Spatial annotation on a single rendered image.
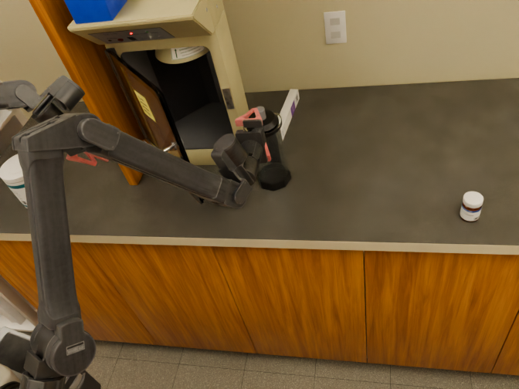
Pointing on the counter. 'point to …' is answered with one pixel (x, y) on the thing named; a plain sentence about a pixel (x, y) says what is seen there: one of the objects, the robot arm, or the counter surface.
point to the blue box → (94, 10)
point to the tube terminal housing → (222, 59)
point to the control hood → (154, 19)
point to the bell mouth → (170, 55)
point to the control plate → (132, 35)
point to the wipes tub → (14, 178)
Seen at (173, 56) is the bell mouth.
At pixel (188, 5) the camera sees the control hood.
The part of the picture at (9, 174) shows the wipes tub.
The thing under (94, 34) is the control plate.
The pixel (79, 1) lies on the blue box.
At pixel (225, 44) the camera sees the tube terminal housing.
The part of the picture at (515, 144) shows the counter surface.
